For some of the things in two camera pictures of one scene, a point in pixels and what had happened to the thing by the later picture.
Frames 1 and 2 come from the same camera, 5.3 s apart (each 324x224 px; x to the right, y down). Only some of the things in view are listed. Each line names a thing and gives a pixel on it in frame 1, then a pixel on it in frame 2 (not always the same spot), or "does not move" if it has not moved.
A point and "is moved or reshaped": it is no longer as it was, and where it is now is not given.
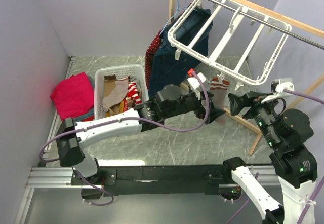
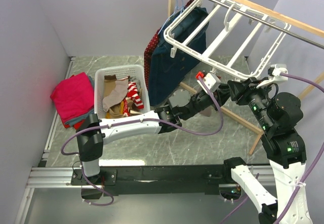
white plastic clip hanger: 238,42 is moved or reshaped
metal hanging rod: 262,21 does not move
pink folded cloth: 73,95 does not move
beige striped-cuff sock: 119,94 does not move
